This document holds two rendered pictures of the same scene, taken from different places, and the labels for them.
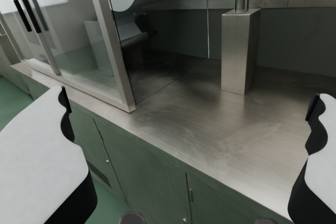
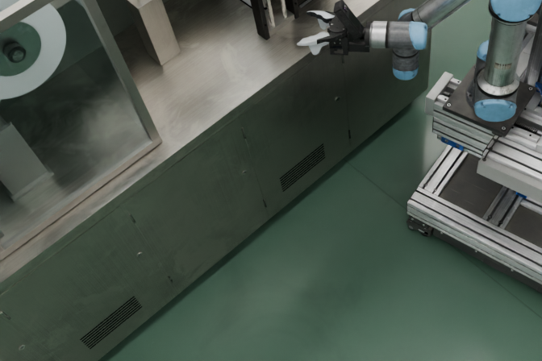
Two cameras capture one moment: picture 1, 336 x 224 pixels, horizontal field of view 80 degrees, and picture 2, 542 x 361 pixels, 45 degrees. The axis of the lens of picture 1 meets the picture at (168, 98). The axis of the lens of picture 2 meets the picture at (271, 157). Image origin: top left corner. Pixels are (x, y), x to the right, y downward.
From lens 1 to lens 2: 1.88 m
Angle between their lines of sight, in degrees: 56
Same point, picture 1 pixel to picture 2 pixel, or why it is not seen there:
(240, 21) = (155, 3)
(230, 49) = (155, 27)
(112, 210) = (158, 338)
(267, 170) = (263, 63)
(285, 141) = (244, 47)
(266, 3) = not seen: outside the picture
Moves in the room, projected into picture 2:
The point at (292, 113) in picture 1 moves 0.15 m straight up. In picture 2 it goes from (219, 32) to (210, 1)
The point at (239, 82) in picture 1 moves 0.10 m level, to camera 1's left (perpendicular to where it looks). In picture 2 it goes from (173, 45) to (168, 66)
